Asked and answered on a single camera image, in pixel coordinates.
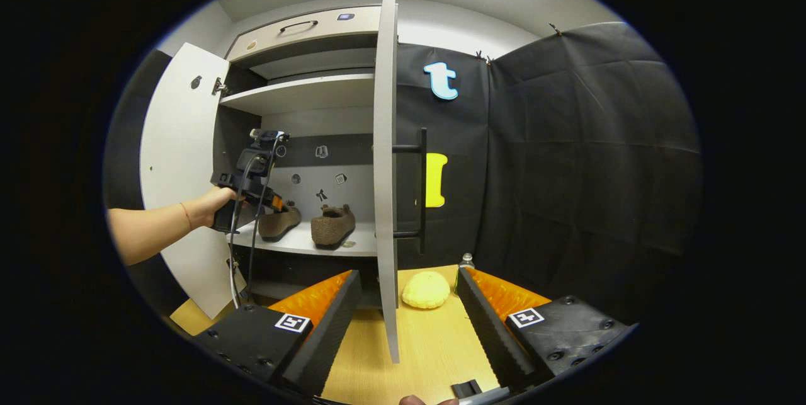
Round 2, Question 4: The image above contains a brown fuzzy shoe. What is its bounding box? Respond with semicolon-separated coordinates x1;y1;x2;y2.
310;203;357;251
257;200;303;243

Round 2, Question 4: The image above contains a black backdrop cloth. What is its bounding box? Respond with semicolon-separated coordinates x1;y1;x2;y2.
104;49;190;317
395;21;705;330

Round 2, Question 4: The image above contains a clear plastic bottle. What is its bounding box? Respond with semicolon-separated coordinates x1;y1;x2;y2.
455;253;477;295

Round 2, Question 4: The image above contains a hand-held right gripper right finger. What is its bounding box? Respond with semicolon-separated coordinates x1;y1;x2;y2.
457;266;638;393

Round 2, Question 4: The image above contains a white shoe cabinet door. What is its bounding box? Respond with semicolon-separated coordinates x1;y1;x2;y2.
139;42;247;321
373;0;400;365

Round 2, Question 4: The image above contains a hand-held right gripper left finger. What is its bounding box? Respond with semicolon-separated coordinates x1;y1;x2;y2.
192;270;363;396

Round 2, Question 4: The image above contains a black bar door handle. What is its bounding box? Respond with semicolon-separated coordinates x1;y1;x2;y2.
392;128;429;256

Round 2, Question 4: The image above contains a yellow round cushion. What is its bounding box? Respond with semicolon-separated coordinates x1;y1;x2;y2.
402;271;451;310

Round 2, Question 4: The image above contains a beige cabinet drawer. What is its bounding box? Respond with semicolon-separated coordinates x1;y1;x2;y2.
225;5;382;62

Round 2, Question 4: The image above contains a white and grey shoe cabinet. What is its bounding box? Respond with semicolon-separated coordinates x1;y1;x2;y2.
139;0;430;365

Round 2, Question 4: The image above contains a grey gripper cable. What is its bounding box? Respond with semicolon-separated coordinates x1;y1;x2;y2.
227;159;249;310

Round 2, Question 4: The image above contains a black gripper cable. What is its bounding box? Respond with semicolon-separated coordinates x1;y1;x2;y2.
246;140;281;302

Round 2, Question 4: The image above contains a white thick cabinet shelf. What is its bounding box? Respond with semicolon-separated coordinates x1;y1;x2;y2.
219;73;377;117

